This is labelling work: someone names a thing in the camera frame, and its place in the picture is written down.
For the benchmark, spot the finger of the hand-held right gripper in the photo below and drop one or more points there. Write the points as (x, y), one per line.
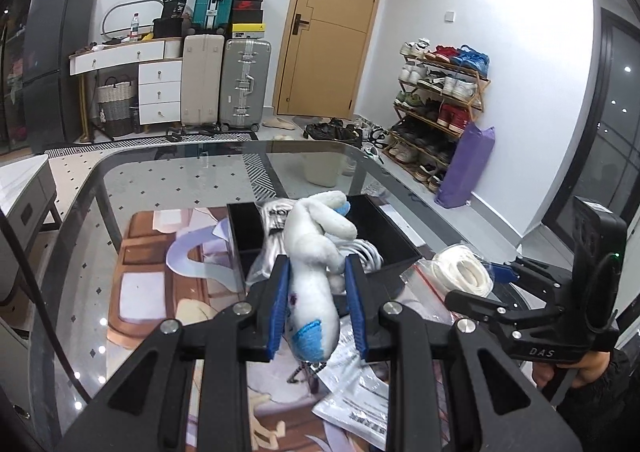
(475, 304)
(505, 273)

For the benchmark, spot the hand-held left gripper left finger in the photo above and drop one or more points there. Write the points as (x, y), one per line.
(277, 312)

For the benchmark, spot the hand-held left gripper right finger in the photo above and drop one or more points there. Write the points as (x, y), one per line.
(357, 312)

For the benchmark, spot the white shoelaces zip bag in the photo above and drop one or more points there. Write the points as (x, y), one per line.
(460, 272)

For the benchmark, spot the white blue plush toy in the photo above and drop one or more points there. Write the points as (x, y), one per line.
(310, 282)

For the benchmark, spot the black storage box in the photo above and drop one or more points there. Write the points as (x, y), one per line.
(245, 227)

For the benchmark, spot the person's right forearm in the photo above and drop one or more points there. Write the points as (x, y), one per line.
(600, 407)

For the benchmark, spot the person's right hand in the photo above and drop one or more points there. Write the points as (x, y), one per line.
(595, 369)

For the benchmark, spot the grey flat packet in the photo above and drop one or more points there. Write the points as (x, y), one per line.
(350, 412)

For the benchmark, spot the purple bag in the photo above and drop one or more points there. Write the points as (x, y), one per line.
(467, 167)

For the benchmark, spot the printed desk mat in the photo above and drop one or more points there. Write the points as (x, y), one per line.
(150, 292)

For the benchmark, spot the black framed glass door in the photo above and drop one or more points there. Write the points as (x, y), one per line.
(605, 132)

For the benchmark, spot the white waste bin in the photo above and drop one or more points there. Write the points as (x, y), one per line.
(321, 170)

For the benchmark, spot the black white sneakers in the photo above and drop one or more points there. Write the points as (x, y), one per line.
(376, 140)

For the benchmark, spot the beige slippers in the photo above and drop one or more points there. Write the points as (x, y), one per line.
(279, 123)

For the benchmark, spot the wooden shoe rack with shoes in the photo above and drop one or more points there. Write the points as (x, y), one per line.
(440, 82)

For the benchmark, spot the striped rug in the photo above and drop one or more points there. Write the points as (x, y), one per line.
(150, 142)

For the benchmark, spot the silver suitcase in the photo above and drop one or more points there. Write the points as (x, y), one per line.
(245, 82)

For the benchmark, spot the beige suitcase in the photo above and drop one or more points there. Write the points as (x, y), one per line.
(202, 80)

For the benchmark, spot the wooden door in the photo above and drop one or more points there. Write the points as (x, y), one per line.
(330, 57)

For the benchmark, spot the white drawer desk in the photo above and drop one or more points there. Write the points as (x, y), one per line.
(159, 82)

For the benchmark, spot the woven basket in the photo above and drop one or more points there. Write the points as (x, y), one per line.
(116, 107)

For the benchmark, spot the grey side cabinet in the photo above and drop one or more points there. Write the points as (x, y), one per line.
(27, 212)

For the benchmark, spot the black round box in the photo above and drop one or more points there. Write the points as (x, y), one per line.
(168, 27)

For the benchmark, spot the black red logo shoe box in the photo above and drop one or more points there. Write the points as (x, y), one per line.
(248, 5)

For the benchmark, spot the water bottle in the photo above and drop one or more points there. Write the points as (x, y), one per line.
(134, 27)

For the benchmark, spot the black paper bag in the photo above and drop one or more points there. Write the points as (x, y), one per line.
(173, 6)

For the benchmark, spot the black refrigerator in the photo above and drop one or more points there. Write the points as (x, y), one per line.
(57, 67)

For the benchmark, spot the dark display cabinet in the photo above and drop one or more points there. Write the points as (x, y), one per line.
(12, 82)

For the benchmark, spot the oval mirror frame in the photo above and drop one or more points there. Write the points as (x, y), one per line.
(112, 10)

